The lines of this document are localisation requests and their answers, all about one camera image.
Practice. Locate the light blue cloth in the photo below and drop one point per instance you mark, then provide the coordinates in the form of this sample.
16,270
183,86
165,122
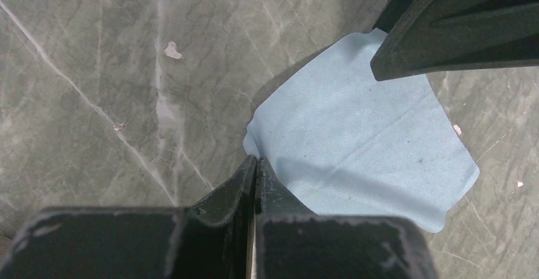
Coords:
346,144

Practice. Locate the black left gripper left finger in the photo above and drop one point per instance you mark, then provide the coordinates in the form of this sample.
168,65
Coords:
209,239

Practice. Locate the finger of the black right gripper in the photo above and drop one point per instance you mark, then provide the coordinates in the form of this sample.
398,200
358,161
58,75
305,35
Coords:
454,35

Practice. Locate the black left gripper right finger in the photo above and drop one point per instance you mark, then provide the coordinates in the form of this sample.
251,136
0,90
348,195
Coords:
294,242

